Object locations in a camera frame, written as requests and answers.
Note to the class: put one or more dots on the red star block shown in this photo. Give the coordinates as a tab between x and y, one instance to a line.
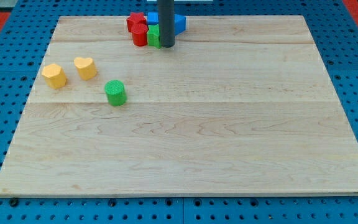
135	18

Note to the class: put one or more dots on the blue triangle block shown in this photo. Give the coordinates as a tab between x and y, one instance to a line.
180	24

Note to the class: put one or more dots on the red cylinder block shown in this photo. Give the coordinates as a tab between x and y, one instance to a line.
139	34

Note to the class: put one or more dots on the green cylinder block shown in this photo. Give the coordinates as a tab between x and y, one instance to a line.
115	92

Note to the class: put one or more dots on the wooden board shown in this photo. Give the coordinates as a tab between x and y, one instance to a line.
241	106

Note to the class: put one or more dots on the yellow heart block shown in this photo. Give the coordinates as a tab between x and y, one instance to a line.
86	67

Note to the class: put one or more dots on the blue cube block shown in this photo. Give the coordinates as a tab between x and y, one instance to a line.
152	18

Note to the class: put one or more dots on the yellow hexagon block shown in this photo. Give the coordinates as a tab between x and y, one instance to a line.
54	76

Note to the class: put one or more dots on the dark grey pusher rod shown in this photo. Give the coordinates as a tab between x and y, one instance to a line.
166	21

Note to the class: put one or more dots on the green star block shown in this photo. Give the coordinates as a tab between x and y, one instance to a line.
153	36

